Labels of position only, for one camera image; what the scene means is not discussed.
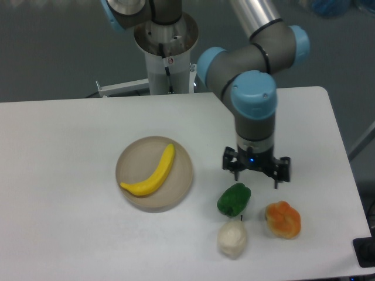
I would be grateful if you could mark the white pear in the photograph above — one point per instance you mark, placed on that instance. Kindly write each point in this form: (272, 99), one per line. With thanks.
(232, 238)

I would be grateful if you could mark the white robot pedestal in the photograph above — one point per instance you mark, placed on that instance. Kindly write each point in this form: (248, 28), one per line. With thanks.
(167, 54)

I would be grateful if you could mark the green bell pepper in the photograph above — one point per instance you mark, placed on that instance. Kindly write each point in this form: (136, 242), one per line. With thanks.
(234, 200)

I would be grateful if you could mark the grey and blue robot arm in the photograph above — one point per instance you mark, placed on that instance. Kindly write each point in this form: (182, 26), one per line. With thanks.
(242, 79)

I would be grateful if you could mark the blue plastic bag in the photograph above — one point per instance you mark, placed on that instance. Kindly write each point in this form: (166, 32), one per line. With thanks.
(334, 9)

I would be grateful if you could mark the yellow banana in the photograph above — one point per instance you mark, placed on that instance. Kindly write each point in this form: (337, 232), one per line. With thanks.
(157, 178)

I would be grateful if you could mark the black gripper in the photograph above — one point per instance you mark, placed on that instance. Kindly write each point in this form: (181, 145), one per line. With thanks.
(235, 161)

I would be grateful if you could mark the beige round plate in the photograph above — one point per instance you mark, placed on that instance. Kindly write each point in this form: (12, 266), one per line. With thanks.
(139, 160)

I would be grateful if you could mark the orange knotted bread roll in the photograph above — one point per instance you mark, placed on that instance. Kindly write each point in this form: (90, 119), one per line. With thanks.
(283, 220)

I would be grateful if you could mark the white metal bracket left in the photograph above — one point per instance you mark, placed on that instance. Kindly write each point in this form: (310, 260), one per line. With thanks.
(123, 89)

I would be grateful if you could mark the black device at table edge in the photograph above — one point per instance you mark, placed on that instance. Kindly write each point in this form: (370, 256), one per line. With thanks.
(364, 250)

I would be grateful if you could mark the grey metal table leg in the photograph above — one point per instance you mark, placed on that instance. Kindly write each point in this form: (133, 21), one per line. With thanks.
(366, 137)

